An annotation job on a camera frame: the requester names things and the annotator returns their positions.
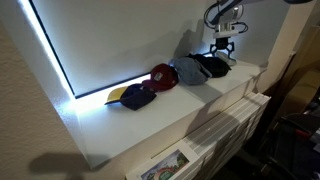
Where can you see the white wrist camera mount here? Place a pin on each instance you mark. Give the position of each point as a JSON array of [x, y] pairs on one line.
[[224, 30]]

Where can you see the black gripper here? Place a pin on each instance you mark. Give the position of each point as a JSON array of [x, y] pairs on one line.
[[222, 44]]

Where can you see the navy yellow brim cap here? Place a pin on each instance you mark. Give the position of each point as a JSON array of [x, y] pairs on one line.
[[132, 97]]

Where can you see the colourful sticker label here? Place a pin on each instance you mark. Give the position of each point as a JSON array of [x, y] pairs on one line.
[[167, 167]]

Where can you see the black cloth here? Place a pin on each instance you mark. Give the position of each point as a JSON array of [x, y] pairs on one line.
[[217, 67]]

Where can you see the dark chair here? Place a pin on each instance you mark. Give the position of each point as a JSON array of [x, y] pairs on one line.
[[288, 150]]

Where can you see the red baseball cap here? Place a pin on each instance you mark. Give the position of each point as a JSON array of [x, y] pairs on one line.
[[163, 77]]

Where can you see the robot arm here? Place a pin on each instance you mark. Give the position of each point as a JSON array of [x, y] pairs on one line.
[[246, 29]]

